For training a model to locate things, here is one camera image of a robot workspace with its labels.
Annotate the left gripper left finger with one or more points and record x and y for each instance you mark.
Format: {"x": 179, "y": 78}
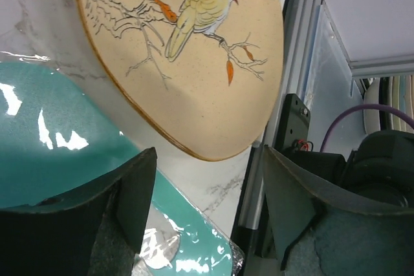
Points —
{"x": 94, "y": 229}

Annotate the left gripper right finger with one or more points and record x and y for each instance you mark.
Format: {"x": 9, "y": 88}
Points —
{"x": 322, "y": 229}

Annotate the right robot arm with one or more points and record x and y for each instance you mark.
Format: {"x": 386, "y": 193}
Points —
{"x": 380, "y": 169}

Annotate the teal cutting board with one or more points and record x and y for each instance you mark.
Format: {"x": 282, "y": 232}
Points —
{"x": 54, "y": 138}

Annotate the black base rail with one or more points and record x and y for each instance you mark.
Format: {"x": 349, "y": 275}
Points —
{"x": 252, "y": 231}

